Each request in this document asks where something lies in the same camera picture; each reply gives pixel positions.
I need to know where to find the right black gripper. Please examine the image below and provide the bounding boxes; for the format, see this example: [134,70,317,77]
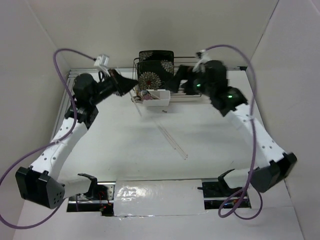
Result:
[163,64,214,98]

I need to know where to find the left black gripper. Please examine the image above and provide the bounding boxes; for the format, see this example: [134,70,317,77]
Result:
[90,69,140,106]

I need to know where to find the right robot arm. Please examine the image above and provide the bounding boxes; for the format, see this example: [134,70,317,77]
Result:
[165,60,297,196]

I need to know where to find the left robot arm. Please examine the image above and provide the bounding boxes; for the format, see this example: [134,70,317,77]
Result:
[15,69,138,209]

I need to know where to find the white cutlery caddy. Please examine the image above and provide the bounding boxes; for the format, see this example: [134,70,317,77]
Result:
[142,89,171,107]

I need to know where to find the front black floral plate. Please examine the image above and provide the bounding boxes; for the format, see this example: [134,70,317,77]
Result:
[136,60,174,91]

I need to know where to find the black floral plate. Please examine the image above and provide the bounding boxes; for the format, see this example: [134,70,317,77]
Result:
[136,60,174,91]
[138,50,174,62]

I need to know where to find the rear black floral plate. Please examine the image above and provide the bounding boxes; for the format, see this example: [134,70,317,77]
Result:
[138,50,174,62]

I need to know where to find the grey wire dish rack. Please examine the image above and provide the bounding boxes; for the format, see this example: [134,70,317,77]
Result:
[132,56,202,102]

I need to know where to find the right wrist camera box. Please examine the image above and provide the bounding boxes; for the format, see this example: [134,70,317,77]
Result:
[192,49,212,72]

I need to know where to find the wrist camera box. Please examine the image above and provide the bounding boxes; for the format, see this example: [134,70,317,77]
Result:
[192,49,212,72]
[93,54,110,73]

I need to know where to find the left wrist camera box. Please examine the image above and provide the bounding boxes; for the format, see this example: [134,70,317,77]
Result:
[93,54,110,73]

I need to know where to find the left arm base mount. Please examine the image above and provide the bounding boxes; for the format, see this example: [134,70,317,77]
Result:
[66,173,116,217]

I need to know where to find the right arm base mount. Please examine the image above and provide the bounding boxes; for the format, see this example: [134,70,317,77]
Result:
[197,169,251,210]

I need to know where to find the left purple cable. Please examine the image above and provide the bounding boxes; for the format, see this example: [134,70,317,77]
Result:
[0,47,97,229]

